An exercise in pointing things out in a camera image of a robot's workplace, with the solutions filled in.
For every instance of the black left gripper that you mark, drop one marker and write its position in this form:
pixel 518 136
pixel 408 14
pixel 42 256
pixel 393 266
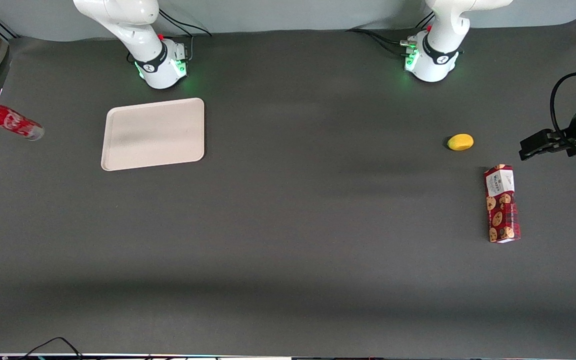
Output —
pixel 575 127

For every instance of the red coke bottle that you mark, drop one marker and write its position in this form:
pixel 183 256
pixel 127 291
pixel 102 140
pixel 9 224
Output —
pixel 13 122

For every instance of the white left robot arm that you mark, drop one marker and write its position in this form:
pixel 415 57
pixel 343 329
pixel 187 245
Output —
pixel 440 45

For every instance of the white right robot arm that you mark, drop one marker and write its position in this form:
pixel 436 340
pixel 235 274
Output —
pixel 138 30

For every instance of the beige plastic tray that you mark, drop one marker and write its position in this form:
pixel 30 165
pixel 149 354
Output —
pixel 153 134

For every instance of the red cookie box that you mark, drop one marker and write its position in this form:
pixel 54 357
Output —
pixel 502 205

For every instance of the yellow lemon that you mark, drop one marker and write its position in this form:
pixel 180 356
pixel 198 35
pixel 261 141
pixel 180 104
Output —
pixel 460 142

